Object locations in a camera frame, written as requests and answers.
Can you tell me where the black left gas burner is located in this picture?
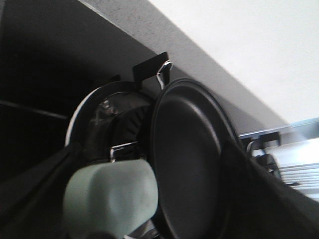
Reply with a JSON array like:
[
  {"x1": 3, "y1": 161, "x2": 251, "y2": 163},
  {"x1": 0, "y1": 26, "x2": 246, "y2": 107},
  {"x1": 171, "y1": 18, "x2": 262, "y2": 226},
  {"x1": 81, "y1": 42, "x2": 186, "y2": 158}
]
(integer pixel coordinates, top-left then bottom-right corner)
[{"x1": 83, "y1": 92, "x2": 154, "y2": 162}]

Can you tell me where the black small frying pan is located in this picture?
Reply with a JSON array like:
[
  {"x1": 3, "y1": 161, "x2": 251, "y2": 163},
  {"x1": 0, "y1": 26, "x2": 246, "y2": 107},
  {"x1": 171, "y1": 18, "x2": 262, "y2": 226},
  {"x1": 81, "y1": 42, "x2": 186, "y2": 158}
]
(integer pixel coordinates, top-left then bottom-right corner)
[{"x1": 142, "y1": 78, "x2": 241, "y2": 239}]

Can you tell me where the black left burner pan support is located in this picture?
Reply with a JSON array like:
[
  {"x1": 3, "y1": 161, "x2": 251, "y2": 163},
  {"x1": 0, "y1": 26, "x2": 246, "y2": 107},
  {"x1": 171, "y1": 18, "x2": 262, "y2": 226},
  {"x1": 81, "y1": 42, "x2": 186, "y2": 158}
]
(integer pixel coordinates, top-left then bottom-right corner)
[{"x1": 64, "y1": 51, "x2": 172, "y2": 162}]

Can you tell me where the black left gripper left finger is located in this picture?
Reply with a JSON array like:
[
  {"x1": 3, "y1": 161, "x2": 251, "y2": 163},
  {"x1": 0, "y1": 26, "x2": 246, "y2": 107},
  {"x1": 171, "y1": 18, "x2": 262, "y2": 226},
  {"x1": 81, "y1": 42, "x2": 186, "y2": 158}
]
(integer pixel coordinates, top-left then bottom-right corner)
[{"x1": 0, "y1": 143, "x2": 82, "y2": 239}]

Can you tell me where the chrome wire pan reducer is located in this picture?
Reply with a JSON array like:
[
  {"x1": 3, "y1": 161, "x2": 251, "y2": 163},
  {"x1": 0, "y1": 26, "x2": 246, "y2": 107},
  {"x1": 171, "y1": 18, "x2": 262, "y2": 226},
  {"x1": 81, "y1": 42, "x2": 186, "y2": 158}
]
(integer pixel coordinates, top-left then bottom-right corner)
[{"x1": 156, "y1": 60, "x2": 173, "y2": 90}]

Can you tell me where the black glass gas cooktop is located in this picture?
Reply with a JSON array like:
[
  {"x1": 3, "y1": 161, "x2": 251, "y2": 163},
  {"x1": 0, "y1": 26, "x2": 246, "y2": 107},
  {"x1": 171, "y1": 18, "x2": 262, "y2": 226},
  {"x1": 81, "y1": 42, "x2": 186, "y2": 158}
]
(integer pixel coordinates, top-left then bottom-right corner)
[{"x1": 0, "y1": 0, "x2": 155, "y2": 181}]

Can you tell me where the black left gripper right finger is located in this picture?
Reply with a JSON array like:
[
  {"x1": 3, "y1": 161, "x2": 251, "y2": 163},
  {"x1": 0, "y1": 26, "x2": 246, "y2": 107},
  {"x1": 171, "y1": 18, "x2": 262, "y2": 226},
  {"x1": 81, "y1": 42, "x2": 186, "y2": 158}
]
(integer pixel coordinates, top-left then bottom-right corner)
[{"x1": 220, "y1": 140, "x2": 319, "y2": 239}]

